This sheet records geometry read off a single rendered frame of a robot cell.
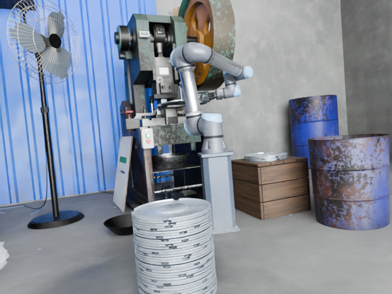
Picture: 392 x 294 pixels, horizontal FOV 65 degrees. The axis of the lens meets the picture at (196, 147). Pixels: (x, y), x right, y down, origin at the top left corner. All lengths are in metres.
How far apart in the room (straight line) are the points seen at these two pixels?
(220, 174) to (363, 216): 0.77
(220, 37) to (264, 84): 2.13
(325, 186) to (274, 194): 0.34
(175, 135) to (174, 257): 1.34
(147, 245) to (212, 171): 0.75
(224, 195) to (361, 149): 0.74
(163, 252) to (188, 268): 0.10
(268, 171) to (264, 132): 2.39
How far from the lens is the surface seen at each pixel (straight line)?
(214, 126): 1.75
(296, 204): 2.13
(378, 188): 1.85
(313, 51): 5.05
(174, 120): 2.34
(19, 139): 3.54
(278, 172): 2.01
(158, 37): 2.54
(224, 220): 1.80
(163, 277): 1.12
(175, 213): 1.10
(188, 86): 1.86
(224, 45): 2.38
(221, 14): 2.42
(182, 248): 1.06
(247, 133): 4.18
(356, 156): 1.76
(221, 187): 1.76
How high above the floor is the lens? 0.59
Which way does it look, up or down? 3 degrees down
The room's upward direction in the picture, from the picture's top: 5 degrees counter-clockwise
